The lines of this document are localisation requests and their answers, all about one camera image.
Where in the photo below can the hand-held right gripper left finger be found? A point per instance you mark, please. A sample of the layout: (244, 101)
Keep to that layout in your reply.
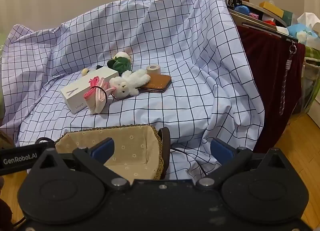
(103, 151)

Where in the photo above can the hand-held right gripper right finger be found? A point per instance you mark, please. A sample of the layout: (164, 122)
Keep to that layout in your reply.
(221, 151)

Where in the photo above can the woven basket with floral lining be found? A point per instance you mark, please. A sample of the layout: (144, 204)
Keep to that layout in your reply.
(130, 149)

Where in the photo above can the pink ribbon cloth pouch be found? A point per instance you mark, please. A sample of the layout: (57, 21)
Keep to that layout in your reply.
(96, 95)

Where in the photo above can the white plush bear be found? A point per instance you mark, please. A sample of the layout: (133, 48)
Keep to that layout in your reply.
(128, 84)

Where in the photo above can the green plush toy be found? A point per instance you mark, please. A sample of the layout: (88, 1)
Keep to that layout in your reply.
(120, 62)

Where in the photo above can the white cardboard phone box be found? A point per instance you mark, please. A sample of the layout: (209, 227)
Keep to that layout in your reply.
(86, 88)

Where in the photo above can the small cream-headed green doll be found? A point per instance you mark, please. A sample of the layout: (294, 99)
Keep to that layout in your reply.
(85, 71)

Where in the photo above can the dark red velvet cloth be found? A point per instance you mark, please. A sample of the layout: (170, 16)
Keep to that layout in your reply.
(267, 83)

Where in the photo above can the brown leather wallet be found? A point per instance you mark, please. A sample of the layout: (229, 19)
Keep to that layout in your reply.
(157, 82)

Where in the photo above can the beige tape roll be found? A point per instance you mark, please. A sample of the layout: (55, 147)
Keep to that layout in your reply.
(153, 70)

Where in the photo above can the clear plastic bag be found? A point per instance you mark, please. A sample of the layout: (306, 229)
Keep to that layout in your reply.
(310, 83)

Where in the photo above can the light blue checked sheet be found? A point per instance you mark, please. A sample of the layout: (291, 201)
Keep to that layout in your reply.
(162, 45)

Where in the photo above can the grey tray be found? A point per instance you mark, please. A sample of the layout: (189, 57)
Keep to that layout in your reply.
(252, 24)

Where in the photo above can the green checked cloth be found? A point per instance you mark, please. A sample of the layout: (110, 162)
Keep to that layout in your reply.
(312, 53)

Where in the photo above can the small red item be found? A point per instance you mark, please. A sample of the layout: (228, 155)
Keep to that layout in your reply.
(270, 22)

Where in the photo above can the pink toy block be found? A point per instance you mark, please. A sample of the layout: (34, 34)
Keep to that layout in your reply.
(253, 16)

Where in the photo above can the blue plastic bag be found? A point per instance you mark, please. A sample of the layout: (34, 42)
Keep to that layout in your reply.
(297, 30)

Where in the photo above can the blue ball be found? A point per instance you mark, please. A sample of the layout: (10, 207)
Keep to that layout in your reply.
(242, 9)

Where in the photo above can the dark green box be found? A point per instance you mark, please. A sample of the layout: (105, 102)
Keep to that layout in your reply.
(287, 17)

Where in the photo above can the black and white patterned cloth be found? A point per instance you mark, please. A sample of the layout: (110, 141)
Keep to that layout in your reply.
(233, 1)

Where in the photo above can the yellow-brown box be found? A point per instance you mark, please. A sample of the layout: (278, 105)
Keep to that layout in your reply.
(271, 7)

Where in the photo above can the white plastic bag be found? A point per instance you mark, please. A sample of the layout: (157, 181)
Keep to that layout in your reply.
(308, 19)

